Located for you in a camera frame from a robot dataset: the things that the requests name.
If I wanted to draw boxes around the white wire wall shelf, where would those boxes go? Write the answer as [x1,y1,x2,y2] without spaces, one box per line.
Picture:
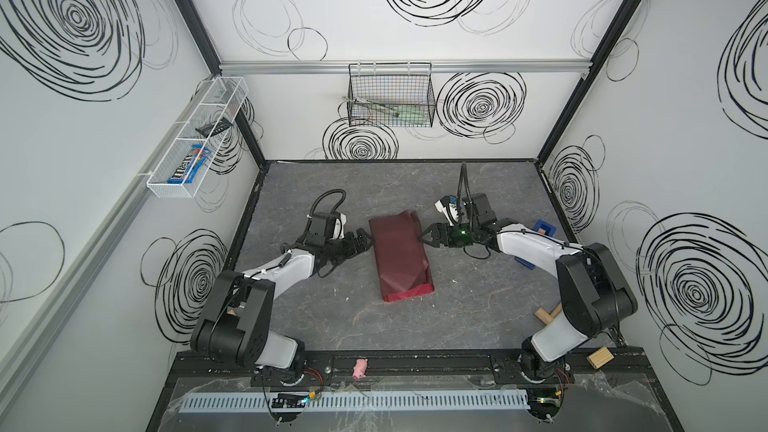
[146,75,248,199]

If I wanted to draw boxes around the green item in basket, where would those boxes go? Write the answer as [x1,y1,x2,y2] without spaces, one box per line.
[395,104,432,127]

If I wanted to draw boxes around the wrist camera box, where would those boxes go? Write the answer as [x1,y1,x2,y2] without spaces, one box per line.
[434,195,477,225]
[305,212,347,246]

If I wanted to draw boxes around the metal tongs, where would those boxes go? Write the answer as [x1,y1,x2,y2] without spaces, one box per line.
[342,96,400,117]

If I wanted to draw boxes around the wooden mallet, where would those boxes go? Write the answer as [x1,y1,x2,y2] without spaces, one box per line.
[534,304,562,325]

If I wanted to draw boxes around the black wire wall basket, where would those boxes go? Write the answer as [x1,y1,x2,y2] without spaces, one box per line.
[343,61,437,128]

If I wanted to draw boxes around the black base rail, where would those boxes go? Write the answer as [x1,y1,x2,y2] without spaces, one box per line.
[170,347,655,388]

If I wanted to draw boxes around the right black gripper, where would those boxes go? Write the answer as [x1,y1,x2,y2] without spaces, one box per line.
[416,224,477,250]

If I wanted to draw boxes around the red wrapping paper sheet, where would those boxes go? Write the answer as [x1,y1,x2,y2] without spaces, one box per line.
[369,211,435,303]

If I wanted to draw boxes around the blue candy packet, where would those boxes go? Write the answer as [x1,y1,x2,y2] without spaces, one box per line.
[167,145,210,185]

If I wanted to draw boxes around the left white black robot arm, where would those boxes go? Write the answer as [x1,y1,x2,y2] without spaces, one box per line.
[189,188,373,383]

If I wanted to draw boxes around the blue tape dispenser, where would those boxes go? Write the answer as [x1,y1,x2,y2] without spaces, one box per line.
[510,227,556,275]

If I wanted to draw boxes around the small pink pig figure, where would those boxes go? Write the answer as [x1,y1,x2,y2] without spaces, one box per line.
[352,358,368,381]

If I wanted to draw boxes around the grey slotted cable duct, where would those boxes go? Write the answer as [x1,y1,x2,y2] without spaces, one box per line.
[178,389,530,414]

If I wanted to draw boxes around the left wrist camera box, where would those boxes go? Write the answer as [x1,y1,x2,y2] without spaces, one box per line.
[305,212,347,246]

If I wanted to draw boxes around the small wooden block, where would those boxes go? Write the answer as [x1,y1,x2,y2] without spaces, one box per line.
[587,347,614,370]

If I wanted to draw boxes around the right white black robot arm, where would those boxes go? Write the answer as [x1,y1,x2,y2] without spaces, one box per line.
[419,164,638,383]

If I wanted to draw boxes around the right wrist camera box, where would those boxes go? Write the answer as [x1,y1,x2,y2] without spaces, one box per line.
[434,195,477,225]

